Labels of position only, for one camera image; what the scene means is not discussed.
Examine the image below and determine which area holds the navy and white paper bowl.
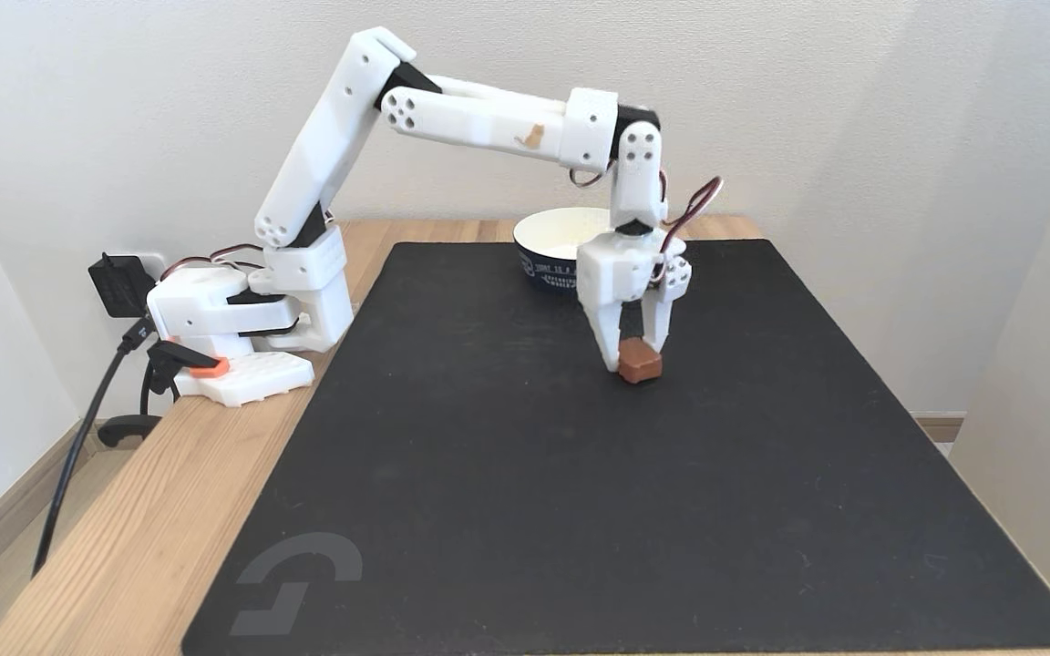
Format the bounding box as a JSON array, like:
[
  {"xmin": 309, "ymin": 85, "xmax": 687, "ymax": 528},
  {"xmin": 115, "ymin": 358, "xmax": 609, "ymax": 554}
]
[{"xmin": 513, "ymin": 207, "xmax": 688, "ymax": 294}]

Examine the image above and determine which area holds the brown block toy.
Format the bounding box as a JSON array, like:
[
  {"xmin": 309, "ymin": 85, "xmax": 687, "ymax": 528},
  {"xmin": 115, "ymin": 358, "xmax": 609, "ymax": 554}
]
[{"xmin": 618, "ymin": 337, "xmax": 664, "ymax": 384}]

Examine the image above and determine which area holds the black desk mat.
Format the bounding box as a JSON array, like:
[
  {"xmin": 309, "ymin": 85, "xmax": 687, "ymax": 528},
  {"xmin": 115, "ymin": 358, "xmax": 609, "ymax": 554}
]
[{"xmin": 180, "ymin": 239, "xmax": 1050, "ymax": 656}]

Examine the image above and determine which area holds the thick black power cable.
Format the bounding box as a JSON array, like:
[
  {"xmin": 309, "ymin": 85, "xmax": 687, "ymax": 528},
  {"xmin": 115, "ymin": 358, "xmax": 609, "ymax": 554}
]
[{"xmin": 31, "ymin": 314, "xmax": 157, "ymax": 579}]

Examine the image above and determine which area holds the black clamp orange pad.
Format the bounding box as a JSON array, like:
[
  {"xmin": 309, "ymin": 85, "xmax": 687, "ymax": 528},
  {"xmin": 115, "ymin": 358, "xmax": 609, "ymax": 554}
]
[{"xmin": 97, "ymin": 339, "xmax": 232, "ymax": 449}]

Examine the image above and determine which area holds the red white black servo cable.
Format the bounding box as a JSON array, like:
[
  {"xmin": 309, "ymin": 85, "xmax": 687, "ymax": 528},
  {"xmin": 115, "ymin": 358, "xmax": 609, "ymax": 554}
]
[{"xmin": 655, "ymin": 176, "xmax": 725, "ymax": 285}]

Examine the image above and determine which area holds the black power adapter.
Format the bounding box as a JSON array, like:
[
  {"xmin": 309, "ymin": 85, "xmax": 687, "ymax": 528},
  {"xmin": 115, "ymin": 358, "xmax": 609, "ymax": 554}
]
[{"xmin": 88, "ymin": 252, "xmax": 158, "ymax": 320}]

